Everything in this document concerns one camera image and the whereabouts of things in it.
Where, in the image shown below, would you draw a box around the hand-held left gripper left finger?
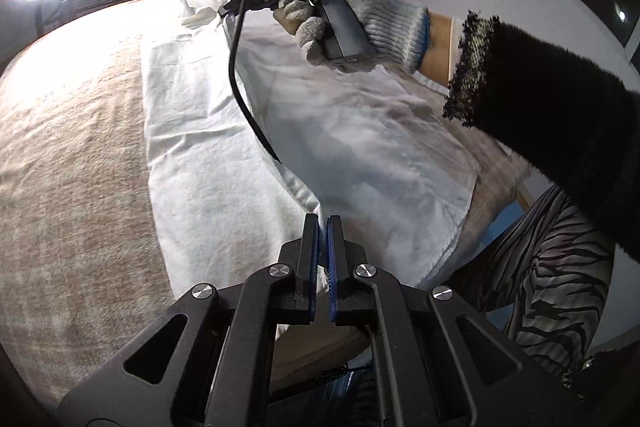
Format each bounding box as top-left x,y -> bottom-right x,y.
57,213 -> 321,427

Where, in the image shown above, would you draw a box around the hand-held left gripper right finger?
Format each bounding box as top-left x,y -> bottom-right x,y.
326,214 -> 596,427

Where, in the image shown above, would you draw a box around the white shirt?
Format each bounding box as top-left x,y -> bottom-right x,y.
142,0 -> 481,290

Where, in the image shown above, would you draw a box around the person's right forearm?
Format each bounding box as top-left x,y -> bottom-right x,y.
419,9 -> 640,268

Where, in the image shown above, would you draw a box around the person's right hand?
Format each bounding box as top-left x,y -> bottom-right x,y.
278,0 -> 431,75

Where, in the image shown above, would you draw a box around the person's striped pants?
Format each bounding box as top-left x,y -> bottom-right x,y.
445,184 -> 616,378

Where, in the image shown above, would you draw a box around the beige checked blanket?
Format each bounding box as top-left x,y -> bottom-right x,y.
0,0 -> 536,408

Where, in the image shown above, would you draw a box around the person's black fuzzy jacket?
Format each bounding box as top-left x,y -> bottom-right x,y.
562,339 -> 640,405

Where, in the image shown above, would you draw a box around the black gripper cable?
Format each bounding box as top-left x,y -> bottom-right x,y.
227,0 -> 286,166

